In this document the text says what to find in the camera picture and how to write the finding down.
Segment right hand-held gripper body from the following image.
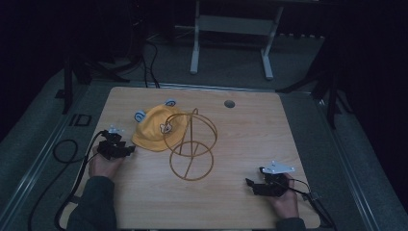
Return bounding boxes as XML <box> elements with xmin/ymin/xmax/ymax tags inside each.
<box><xmin>254</xmin><ymin>160</ymin><xmax>295</xmax><ymax>197</ymax></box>

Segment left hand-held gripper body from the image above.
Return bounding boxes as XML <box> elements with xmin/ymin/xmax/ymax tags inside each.
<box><xmin>97</xmin><ymin>125</ymin><xmax>129</xmax><ymax>161</ymax></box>

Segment yellow hat with blue ears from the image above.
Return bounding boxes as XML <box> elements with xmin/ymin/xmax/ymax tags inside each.
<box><xmin>131</xmin><ymin>98</ymin><xmax>189</xmax><ymax>153</ymax></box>

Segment golden wire hat stand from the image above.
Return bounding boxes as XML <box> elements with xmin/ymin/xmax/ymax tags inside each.
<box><xmin>162</xmin><ymin>107</ymin><xmax>218</xmax><ymax>182</ymax></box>

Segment person's left hand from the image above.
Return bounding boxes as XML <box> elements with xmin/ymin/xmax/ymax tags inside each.
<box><xmin>88</xmin><ymin>145</ymin><xmax>125</xmax><ymax>179</ymax></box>

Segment person's right hand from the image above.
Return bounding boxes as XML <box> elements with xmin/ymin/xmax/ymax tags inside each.
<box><xmin>268</xmin><ymin>172</ymin><xmax>300</xmax><ymax>219</ymax></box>

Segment black metal stand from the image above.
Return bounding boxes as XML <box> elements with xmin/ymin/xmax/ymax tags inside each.
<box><xmin>55</xmin><ymin>52</ymin><xmax>132</xmax><ymax>116</ymax></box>
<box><xmin>274</xmin><ymin>44</ymin><xmax>354</xmax><ymax>130</ymax></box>

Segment black rectangular floor bracket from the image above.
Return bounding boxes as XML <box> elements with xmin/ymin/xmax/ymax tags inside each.
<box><xmin>68</xmin><ymin>113</ymin><xmax>93</xmax><ymax>127</ymax></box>

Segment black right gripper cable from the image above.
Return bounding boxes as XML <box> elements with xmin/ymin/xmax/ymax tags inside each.
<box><xmin>288</xmin><ymin>177</ymin><xmax>339</xmax><ymax>231</ymax></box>

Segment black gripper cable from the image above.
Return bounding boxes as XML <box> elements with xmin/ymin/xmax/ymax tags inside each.
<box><xmin>53</xmin><ymin>129</ymin><xmax>108</xmax><ymax>231</ymax></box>
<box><xmin>288</xmin><ymin>177</ymin><xmax>339</xmax><ymax>231</ymax></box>

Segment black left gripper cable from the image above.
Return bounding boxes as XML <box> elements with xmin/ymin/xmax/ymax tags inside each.
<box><xmin>53</xmin><ymin>129</ymin><xmax>108</xmax><ymax>231</ymax></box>

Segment black looped floor cable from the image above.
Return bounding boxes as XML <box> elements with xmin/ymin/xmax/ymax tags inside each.
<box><xmin>27</xmin><ymin>139</ymin><xmax>80</xmax><ymax>231</ymax></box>

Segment black hanging cables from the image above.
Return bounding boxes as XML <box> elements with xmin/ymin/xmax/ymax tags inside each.
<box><xmin>140</xmin><ymin>39</ymin><xmax>161</xmax><ymax>90</ymax></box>

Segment white metal desk frame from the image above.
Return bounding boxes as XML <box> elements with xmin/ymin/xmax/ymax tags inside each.
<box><xmin>189</xmin><ymin>0</ymin><xmax>286</xmax><ymax>81</ymax></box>

